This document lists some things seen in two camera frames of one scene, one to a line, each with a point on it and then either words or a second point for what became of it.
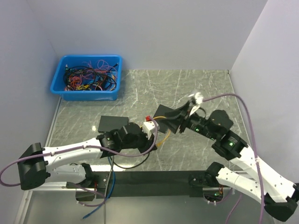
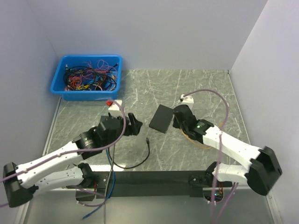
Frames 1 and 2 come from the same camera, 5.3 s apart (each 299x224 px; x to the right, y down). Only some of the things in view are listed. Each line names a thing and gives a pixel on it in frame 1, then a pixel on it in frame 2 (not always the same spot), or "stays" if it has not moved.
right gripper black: x=182 y=116 to x=175 y=123
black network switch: x=107 y=123 stays
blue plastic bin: x=57 y=85 stays
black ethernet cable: x=128 y=168 stays
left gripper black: x=148 y=144 to x=132 y=129
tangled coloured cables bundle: x=99 y=77 stays
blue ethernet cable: x=105 y=200 stays
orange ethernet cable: x=167 y=135 to x=192 y=142
